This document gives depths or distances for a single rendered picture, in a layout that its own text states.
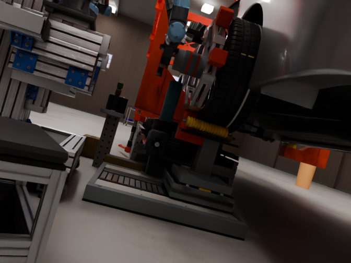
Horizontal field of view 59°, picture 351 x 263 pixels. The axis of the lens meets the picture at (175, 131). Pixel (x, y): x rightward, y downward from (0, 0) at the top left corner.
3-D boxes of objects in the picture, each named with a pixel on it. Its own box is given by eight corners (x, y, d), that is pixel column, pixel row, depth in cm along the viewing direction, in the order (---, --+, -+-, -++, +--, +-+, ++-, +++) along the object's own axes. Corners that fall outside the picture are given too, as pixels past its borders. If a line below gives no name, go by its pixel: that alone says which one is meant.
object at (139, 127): (141, 157, 243) (149, 130, 243) (130, 153, 242) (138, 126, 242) (138, 138, 488) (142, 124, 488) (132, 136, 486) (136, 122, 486)
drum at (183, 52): (207, 79, 181) (214, 56, 181) (172, 68, 179) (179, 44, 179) (202, 82, 195) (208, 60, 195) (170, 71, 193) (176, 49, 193)
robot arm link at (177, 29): (188, 22, 133) (184, 41, 134) (184, 29, 144) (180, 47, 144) (170, 17, 132) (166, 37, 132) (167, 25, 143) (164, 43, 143)
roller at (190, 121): (231, 139, 177) (234, 129, 176) (181, 124, 173) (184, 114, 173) (227, 138, 182) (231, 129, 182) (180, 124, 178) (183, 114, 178)
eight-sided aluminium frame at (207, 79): (205, 111, 161) (234, 10, 161) (192, 107, 161) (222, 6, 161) (187, 113, 215) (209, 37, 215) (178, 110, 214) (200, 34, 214)
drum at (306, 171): (313, 191, 729) (320, 166, 729) (299, 187, 721) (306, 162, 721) (303, 187, 765) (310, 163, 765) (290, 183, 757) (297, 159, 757)
